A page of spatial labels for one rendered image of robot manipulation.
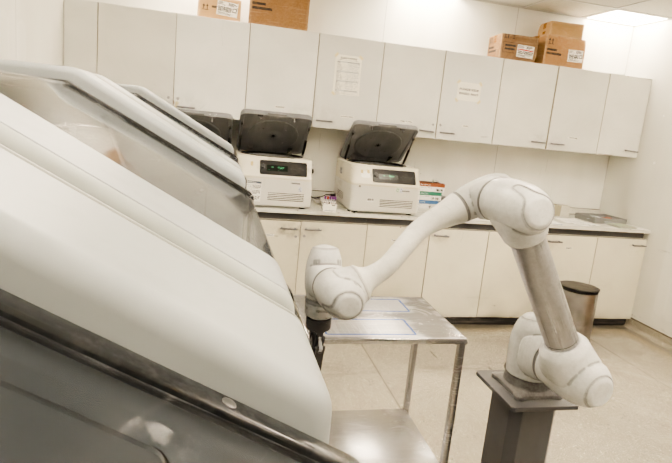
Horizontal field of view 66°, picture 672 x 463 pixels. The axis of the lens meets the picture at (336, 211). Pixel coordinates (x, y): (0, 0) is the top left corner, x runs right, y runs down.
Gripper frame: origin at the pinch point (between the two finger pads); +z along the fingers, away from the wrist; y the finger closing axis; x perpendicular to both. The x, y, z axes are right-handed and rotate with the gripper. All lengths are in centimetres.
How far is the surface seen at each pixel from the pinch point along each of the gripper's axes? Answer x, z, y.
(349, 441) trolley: 28, 52, -44
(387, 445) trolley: 43, 52, -40
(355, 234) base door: 74, 7, -229
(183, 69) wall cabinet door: -57, -102, -258
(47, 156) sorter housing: -43, -73, 104
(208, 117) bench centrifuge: -38, -70, -243
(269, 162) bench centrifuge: 6, -42, -235
